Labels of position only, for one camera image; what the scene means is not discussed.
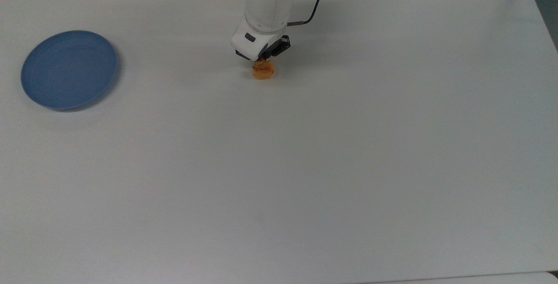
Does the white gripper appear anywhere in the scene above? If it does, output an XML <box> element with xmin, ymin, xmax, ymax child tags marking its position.
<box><xmin>230</xmin><ymin>21</ymin><xmax>291</xmax><ymax>61</ymax></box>

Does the orange braided bread roll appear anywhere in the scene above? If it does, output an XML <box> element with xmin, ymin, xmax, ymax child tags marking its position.
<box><xmin>252</xmin><ymin>58</ymin><xmax>276</xmax><ymax>80</ymax></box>

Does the blue round plate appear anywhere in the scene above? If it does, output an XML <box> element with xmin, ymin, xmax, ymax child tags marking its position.
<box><xmin>20</xmin><ymin>30</ymin><xmax>118</xmax><ymax>111</ymax></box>

